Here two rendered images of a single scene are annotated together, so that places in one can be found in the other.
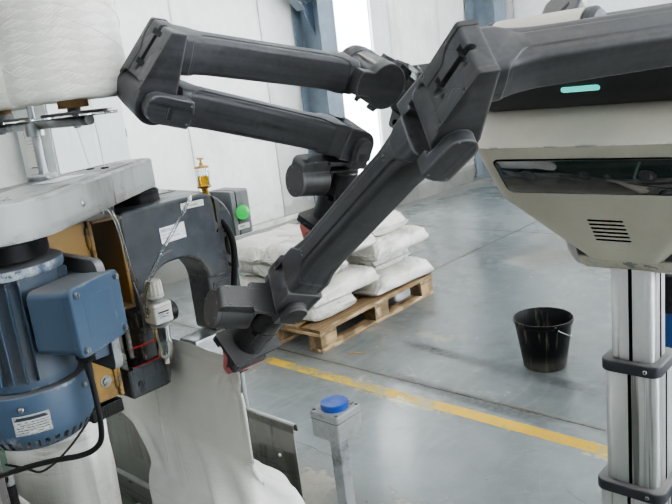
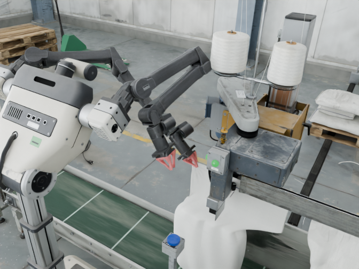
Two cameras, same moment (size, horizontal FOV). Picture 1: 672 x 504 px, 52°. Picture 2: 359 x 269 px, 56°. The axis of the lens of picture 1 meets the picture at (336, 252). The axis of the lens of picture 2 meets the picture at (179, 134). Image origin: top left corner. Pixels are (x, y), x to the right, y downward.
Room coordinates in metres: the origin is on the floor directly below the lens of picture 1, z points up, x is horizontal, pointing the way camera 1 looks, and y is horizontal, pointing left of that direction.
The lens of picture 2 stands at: (2.42, -0.21, 2.04)
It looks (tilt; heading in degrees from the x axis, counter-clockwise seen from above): 30 degrees down; 166
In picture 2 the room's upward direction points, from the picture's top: 2 degrees clockwise
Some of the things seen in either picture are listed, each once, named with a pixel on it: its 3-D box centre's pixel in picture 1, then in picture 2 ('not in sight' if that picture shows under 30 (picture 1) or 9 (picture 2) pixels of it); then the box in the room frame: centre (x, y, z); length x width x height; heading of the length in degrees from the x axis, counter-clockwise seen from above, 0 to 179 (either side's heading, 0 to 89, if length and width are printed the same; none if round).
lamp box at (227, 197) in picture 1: (229, 211); (218, 160); (1.39, 0.20, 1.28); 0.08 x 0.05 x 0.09; 46
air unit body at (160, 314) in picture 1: (161, 321); not in sight; (1.17, 0.32, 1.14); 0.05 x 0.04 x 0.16; 136
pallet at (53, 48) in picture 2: not in sight; (17, 50); (-4.36, -1.79, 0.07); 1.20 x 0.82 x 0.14; 134
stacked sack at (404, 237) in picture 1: (379, 241); not in sight; (4.60, -0.30, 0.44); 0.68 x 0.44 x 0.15; 136
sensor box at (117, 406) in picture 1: (102, 408); not in sight; (1.13, 0.44, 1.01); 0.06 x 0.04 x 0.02; 136
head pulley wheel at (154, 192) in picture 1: (134, 197); (247, 130); (1.29, 0.36, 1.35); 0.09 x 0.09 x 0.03
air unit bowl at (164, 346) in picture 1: (163, 341); not in sight; (1.16, 0.32, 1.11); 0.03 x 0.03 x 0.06
